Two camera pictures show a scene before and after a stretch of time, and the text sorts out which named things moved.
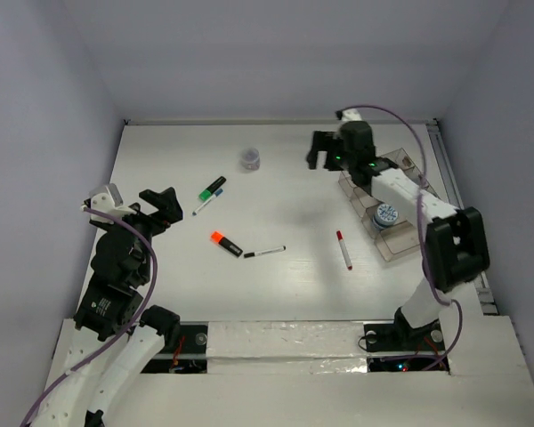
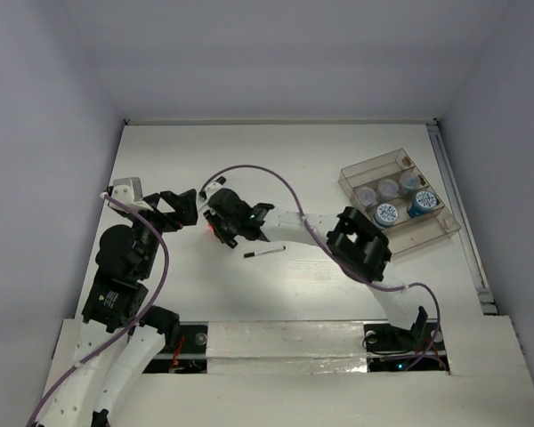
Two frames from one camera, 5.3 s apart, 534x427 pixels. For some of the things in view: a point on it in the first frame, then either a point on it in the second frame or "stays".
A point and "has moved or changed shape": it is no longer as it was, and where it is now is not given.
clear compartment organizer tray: [402, 237] stays
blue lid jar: [385, 215] has moved or changed shape
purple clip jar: [251, 159] → [367, 196]
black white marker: [264, 252] stays
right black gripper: [324, 140] → [215, 216]
